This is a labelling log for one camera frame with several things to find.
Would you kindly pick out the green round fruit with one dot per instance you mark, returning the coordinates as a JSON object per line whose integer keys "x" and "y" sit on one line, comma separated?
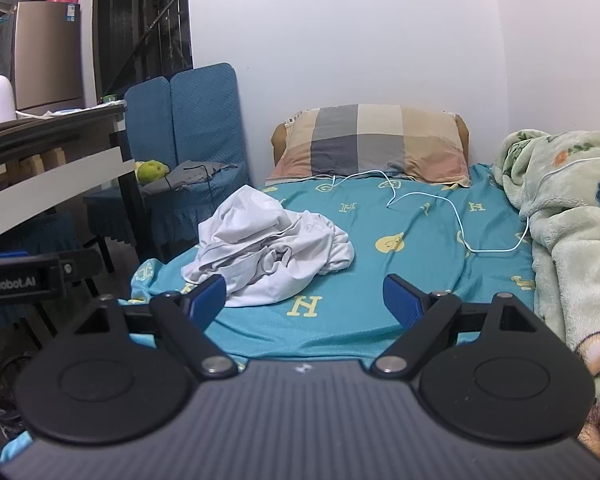
{"x": 151, "y": 172}

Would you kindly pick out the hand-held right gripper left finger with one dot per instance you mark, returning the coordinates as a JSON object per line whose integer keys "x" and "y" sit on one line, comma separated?
{"x": 211, "y": 301}

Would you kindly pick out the white t-shirt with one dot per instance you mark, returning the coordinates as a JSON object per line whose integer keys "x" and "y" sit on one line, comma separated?
{"x": 275, "y": 240}

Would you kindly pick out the grey cloth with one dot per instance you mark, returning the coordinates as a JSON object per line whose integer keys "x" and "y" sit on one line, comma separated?
{"x": 195, "y": 175}

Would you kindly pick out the dark desk with white edge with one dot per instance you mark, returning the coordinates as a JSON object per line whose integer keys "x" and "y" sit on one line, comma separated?
{"x": 50, "y": 180}

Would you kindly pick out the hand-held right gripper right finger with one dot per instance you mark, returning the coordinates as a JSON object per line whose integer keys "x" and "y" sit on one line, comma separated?
{"x": 401, "y": 301}

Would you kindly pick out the dark window with metal grille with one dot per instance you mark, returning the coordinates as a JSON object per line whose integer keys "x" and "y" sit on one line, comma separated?
{"x": 140, "y": 25}

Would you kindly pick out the blue covered chair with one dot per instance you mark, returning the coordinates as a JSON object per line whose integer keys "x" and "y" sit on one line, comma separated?
{"x": 205, "y": 110}
{"x": 147, "y": 120}

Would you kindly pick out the brown refrigerator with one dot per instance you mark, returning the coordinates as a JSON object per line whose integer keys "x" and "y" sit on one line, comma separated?
{"x": 47, "y": 55}

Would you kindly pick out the green fleece printed blanket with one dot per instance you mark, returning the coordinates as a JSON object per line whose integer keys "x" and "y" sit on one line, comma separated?
{"x": 570, "y": 240}

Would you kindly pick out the teal printed bed sheet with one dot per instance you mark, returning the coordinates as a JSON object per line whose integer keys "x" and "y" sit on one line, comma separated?
{"x": 380, "y": 210}

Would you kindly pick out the plaid pillow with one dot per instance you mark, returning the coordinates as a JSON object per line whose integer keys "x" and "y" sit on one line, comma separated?
{"x": 370, "y": 140}

